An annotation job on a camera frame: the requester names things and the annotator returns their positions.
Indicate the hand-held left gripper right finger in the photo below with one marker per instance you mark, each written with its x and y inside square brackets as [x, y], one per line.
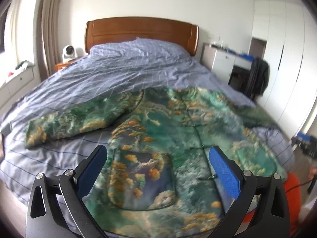
[224, 171]

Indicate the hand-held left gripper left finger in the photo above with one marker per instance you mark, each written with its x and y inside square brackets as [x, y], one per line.
[92, 168]

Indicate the green printed jacket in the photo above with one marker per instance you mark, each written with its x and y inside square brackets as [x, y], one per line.
[153, 129]

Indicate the orange stool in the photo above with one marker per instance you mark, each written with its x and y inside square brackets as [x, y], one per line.
[293, 193]

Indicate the black and blue equipment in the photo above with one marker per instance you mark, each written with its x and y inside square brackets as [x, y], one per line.
[304, 143]

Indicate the bed with blue checked duvet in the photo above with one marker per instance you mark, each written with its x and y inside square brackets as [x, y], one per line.
[111, 72]

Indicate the hanging black jacket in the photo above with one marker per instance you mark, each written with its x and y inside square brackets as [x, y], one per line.
[257, 76]

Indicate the white desk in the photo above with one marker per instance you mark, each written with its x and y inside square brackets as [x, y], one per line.
[223, 64]

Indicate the wooden nightstand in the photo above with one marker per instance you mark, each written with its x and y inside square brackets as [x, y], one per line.
[62, 66]

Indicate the white window cabinet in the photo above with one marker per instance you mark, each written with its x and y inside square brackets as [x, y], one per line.
[19, 79]

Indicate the blue boxes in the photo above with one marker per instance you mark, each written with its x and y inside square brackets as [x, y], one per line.
[245, 55]

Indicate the green white cloth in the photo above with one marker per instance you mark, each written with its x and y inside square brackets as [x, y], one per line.
[24, 64]

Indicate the white wardrobe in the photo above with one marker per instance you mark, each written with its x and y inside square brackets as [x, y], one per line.
[284, 54]

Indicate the beige curtain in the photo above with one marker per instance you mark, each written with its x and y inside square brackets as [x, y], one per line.
[50, 29]

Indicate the wooden headboard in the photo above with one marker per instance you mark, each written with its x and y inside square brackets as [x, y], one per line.
[141, 29]

